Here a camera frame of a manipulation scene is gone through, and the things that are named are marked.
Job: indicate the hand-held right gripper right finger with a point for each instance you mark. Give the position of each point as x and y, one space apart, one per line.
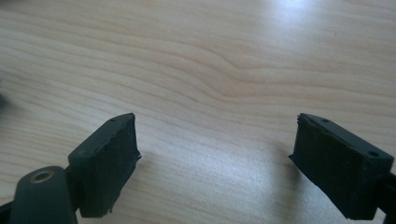
339 171

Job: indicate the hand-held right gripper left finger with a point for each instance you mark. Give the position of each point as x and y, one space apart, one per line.
102 168

